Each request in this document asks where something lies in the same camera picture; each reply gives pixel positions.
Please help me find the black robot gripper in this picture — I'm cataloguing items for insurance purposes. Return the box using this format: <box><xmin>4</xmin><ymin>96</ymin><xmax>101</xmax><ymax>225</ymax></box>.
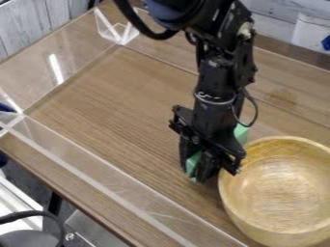
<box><xmin>168</xmin><ymin>96</ymin><xmax>245</xmax><ymax>182</ymax></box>

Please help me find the brown wooden bowl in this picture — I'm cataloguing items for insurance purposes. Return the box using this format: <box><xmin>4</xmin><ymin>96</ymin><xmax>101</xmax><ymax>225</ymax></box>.
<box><xmin>217</xmin><ymin>136</ymin><xmax>330</xmax><ymax>247</ymax></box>

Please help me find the blue object at left edge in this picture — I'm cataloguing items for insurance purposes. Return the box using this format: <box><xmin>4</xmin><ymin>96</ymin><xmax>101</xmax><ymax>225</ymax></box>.
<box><xmin>0</xmin><ymin>102</ymin><xmax>17</xmax><ymax>113</ymax></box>

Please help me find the black cable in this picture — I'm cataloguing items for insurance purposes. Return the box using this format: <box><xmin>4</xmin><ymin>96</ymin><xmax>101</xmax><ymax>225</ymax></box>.
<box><xmin>0</xmin><ymin>210</ymin><xmax>65</xmax><ymax>247</ymax></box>

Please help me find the clear acrylic corner bracket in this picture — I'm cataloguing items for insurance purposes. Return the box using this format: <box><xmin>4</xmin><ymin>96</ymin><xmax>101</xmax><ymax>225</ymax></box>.
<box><xmin>92</xmin><ymin>8</ymin><xmax>139</xmax><ymax>45</ymax></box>

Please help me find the clear acrylic front wall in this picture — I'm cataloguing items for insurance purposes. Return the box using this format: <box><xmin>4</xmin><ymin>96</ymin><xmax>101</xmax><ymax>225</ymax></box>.
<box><xmin>0</xmin><ymin>95</ymin><xmax>247</xmax><ymax>247</ymax></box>

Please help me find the white cylindrical container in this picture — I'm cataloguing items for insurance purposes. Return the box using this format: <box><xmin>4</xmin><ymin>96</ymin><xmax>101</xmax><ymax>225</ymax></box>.
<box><xmin>291</xmin><ymin>13</ymin><xmax>330</xmax><ymax>55</ymax></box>

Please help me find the green rectangular block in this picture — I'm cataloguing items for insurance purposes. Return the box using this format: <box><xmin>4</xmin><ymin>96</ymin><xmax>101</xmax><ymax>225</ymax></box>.
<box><xmin>185</xmin><ymin>124</ymin><xmax>248</xmax><ymax>182</ymax></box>

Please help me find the grey metal plate with screw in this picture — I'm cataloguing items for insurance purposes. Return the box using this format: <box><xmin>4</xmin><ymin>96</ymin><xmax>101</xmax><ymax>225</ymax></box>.
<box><xmin>56</xmin><ymin>210</ymin><xmax>128</xmax><ymax>247</ymax></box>

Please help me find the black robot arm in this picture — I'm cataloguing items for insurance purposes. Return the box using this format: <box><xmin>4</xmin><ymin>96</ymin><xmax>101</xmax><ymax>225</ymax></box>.
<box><xmin>113</xmin><ymin>0</ymin><xmax>257</xmax><ymax>182</ymax></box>

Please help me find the black table leg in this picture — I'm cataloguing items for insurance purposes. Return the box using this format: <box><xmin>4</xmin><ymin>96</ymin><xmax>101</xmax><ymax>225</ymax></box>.
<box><xmin>48</xmin><ymin>192</ymin><xmax>62</xmax><ymax>216</ymax></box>

